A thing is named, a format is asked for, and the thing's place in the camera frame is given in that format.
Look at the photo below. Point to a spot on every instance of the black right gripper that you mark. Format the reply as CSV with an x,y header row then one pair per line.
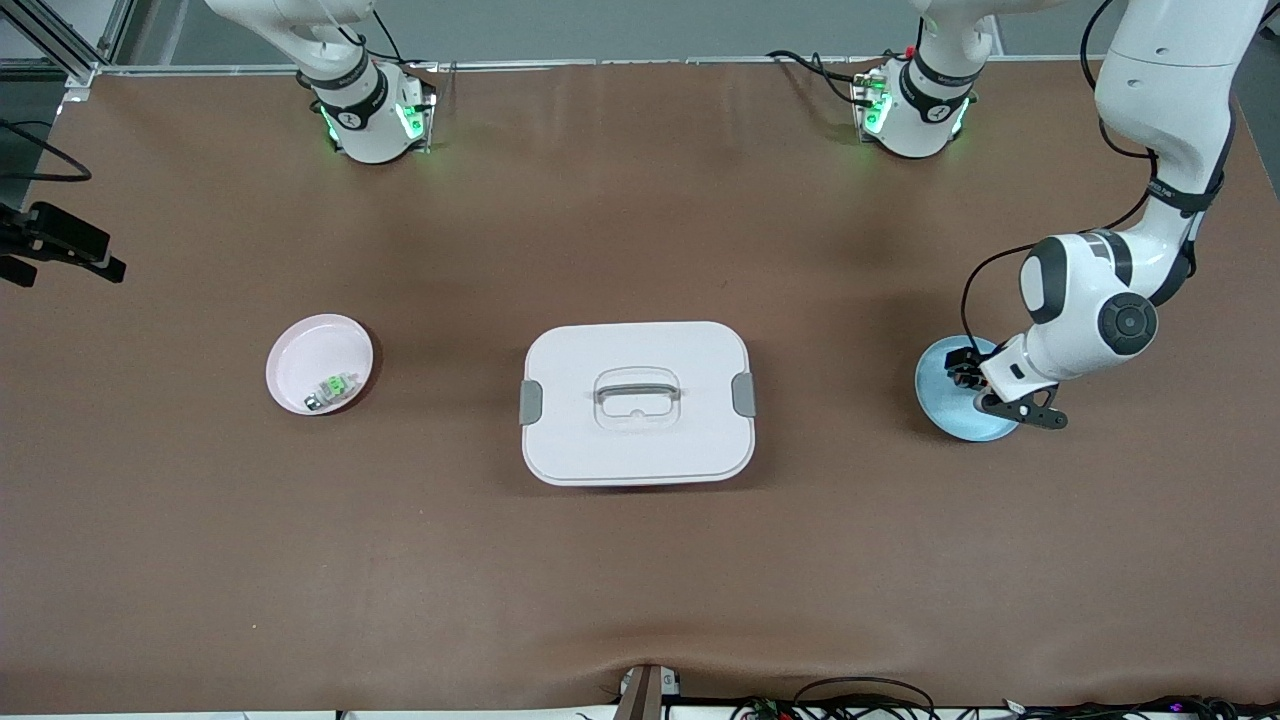
x,y
40,234

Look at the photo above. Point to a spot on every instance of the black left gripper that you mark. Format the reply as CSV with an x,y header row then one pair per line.
x,y
966,369

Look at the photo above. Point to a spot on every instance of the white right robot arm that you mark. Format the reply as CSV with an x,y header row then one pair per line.
x,y
365,125

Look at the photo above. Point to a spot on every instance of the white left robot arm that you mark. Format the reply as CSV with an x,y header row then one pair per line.
x,y
1140,120

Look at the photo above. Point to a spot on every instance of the light blue round plate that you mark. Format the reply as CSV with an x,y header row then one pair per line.
x,y
940,405

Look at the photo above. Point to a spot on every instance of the pink round bowl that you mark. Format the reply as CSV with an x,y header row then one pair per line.
x,y
315,355

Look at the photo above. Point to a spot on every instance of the brown table mat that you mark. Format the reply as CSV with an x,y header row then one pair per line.
x,y
640,590

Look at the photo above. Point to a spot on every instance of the aluminium frame profile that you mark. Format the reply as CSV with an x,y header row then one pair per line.
x,y
70,50

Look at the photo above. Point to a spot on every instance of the green push-button switch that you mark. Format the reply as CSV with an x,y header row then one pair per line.
x,y
335,390

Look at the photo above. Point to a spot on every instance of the metal table edge bracket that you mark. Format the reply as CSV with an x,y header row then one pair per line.
x,y
647,692

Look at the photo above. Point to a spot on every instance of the silver table edge rail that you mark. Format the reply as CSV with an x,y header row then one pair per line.
x,y
600,64

